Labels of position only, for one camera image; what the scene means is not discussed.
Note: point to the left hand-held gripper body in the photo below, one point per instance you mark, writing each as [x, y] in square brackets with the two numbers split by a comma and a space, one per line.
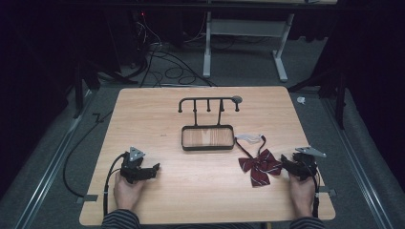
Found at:
[131, 167]

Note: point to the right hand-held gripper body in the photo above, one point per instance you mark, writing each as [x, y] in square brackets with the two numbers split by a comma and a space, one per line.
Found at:
[305, 165]

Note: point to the dark red striped bow tie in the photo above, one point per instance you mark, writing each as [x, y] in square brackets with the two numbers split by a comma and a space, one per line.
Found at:
[259, 167]

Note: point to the black metal hanger rack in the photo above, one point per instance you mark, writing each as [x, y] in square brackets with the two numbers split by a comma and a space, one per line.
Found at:
[207, 136]

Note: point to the person's left hand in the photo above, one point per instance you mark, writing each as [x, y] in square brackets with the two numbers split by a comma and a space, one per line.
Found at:
[126, 194]

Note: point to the person's right hand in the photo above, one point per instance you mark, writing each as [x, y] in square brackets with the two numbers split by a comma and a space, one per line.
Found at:
[301, 194]

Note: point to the white crumpled paper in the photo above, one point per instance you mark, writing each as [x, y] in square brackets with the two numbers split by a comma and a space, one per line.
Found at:
[301, 100]

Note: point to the black stand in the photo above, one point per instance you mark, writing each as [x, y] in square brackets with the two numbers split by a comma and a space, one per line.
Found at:
[79, 89]
[340, 95]

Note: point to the grey metal table bracket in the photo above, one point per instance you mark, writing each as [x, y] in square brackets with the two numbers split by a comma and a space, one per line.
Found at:
[328, 191]
[87, 198]

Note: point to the metal floor rail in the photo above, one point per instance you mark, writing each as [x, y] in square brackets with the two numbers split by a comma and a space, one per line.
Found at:
[356, 159]
[47, 176]

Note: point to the white desk frame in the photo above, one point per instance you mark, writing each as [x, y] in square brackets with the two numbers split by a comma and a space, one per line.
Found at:
[245, 28]

